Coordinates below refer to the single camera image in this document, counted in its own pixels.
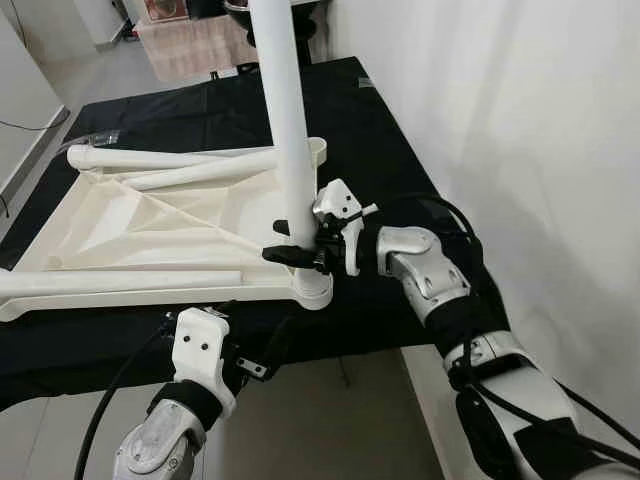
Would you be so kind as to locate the white cabinet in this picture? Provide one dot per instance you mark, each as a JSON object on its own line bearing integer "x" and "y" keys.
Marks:
{"x": 100, "y": 20}

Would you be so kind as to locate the white plastic table top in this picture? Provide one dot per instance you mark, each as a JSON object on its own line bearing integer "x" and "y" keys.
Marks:
{"x": 150, "y": 225}

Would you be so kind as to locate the black wooden stool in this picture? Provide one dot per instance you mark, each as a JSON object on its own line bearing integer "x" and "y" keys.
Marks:
{"x": 315, "y": 45}

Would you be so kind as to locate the clear tape strip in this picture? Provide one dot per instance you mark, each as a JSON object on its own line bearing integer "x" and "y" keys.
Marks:
{"x": 103, "y": 138}

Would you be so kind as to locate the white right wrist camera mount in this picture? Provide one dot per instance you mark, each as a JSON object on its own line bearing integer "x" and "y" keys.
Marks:
{"x": 338, "y": 200}

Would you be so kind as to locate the red printed box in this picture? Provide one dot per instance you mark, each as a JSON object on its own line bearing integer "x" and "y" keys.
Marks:
{"x": 165, "y": 10}

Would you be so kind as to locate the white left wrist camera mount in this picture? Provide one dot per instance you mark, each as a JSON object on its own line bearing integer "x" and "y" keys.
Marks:
{"x": 200, "y": 345}

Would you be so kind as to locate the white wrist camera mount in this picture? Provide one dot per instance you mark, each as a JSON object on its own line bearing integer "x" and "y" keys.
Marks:
{"x": 338, "y": 200}
{"x": 200, "y": 345}

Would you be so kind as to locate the black tablecloth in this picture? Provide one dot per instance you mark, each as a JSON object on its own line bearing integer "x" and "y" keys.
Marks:
{"x": 100, "y": 345}

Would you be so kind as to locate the pink cloth covered table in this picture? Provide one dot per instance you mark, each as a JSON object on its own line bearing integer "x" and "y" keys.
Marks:
{"x": 190, "y": 50}

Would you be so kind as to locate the small grey tape piece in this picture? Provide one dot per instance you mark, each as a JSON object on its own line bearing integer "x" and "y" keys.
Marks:
{"x": 365, "y": 84}

